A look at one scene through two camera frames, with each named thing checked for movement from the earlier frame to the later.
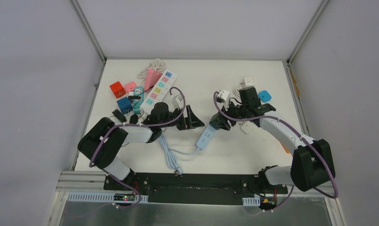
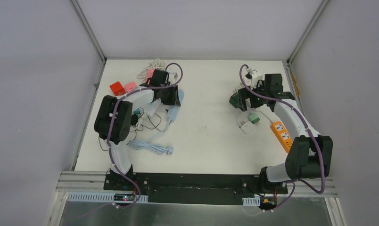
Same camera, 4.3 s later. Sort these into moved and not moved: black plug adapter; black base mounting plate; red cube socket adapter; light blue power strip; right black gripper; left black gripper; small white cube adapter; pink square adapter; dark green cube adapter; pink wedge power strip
Moved: left black gripper; right black gripper; light blue power strip; dark green cube adapter
Not moved: pink square adapter; black base mounting plate; pink wedge power strip; black plug adapter; small white cube adapter; red cube socket adapter
